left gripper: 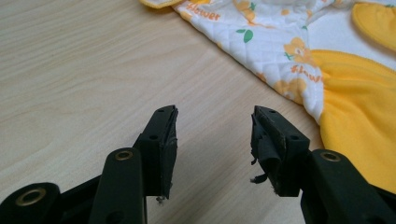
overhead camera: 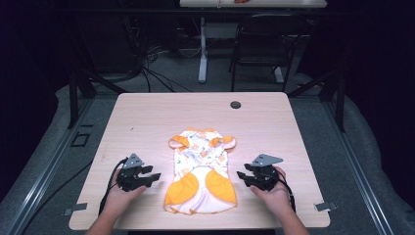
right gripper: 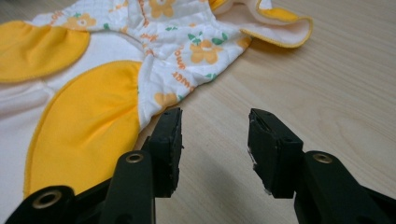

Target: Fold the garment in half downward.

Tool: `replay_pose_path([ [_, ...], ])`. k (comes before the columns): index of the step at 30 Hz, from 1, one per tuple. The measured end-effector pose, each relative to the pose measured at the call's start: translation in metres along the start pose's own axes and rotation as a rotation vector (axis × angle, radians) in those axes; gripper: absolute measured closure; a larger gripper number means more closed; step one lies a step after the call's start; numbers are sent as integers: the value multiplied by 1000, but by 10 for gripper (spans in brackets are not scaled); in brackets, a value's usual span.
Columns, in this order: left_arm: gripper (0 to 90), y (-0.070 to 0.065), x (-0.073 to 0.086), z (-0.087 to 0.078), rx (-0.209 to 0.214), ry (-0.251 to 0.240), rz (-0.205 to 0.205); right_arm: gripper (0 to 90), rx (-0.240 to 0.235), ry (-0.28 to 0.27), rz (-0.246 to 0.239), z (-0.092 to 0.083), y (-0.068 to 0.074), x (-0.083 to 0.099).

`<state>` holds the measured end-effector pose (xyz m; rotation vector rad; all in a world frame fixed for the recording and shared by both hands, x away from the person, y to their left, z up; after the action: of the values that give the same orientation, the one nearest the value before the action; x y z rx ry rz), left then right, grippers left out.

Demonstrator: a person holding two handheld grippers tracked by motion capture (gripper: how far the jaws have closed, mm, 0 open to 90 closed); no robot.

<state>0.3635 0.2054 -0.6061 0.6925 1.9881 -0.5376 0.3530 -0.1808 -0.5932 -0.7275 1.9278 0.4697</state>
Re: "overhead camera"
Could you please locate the white desk leg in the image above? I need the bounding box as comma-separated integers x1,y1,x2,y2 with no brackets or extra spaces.
198,16,209,84

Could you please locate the white desk foot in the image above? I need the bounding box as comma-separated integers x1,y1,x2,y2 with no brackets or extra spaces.
273,66,286,84

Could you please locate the black floor cable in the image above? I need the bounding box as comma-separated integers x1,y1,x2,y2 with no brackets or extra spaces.
29,159,94,227

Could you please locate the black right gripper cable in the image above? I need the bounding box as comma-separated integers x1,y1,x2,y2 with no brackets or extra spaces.
276,171,298,213

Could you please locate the light background desk top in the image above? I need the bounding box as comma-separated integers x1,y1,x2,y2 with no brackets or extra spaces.
179,0,328,9

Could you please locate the orange and white baby romper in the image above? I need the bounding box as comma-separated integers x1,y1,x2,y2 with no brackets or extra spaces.
163,126,238,216

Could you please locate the black chair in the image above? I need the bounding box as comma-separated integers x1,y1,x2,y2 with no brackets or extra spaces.
228,13,308,93

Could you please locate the grey tape strip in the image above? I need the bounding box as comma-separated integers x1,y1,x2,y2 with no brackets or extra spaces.
313,201,340,212
62,202,89,217

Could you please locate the person's right hand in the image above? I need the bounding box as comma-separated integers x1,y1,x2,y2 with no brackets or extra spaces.
249,166,295,219

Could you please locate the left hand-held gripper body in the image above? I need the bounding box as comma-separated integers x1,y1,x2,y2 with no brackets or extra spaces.
116,153,147,193

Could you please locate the black metal frame stand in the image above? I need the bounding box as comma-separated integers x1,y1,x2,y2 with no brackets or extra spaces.
67,30,129,130
287,63,347,133

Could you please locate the aluminium floor rail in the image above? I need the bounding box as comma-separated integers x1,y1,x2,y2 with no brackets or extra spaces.
322,101,396,235
5,97,96,235

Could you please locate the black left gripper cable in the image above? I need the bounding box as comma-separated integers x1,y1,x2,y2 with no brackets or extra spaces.
98,157,129,217

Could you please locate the person's left hand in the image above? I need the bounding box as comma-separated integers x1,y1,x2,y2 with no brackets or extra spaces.
102,170,148,218

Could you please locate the bundle of black floor cables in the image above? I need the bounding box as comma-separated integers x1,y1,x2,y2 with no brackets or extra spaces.
121,16,194,94

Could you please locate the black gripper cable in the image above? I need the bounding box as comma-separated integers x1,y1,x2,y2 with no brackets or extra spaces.
98,157,129,217
276,171,298,213

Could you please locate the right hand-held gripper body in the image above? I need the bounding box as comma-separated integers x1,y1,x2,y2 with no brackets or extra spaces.
251,153,284,193

